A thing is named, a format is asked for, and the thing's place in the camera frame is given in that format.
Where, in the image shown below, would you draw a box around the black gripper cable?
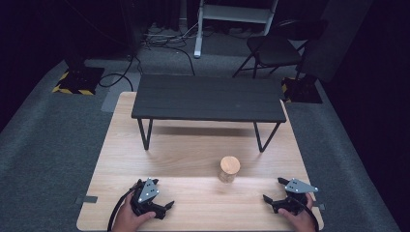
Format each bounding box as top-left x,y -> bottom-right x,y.
106,184 -> 139,232
289,196 -> 321,232

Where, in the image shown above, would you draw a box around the black base plate yellow stripes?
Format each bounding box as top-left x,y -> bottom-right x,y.
280,75 -> 324,104
51,65 -> 106,97

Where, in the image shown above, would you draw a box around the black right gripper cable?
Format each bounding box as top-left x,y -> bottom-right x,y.
289,196 -> 321,232

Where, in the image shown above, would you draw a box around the person's right hand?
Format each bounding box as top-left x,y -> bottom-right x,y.
277,192 -> 319,232

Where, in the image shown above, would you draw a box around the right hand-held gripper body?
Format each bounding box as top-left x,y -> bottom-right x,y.
272,178 -> 319,217

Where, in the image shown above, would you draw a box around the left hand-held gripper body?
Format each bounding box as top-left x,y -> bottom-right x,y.
130,177 -> 166,220

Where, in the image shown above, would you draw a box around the black folding chair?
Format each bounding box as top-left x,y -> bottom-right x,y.
232,18 -> 329,80

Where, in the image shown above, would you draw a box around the small black slatted table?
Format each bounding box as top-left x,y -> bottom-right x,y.
131,73 -> 287,154

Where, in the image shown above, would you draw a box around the grey curtain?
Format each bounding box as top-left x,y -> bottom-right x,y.
302,0 -> 374,83

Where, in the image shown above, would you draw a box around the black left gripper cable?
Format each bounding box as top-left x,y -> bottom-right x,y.
106,184 -> 139,232

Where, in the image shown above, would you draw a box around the bundle of floor cables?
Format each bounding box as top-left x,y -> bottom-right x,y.
141,21 -> 216,77

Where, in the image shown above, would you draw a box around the black floor cable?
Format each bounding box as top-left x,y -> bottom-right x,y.
98,54 -> 144,93

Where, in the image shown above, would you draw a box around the dark stand pole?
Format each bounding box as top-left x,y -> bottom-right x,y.
119,0 -> 150,60

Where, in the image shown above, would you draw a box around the white metal stand frame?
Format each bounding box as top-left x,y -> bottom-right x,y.
193,0 -> 280,59

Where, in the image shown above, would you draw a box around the light wooden cylinder block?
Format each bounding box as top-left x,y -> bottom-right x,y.
218,156 -> 242,185

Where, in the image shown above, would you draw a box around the grey floor mat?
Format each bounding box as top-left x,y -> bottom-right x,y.
101,72 -> 143,113

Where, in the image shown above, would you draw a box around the person's left hand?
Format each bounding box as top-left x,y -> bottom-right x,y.
111,192 -> 158,232

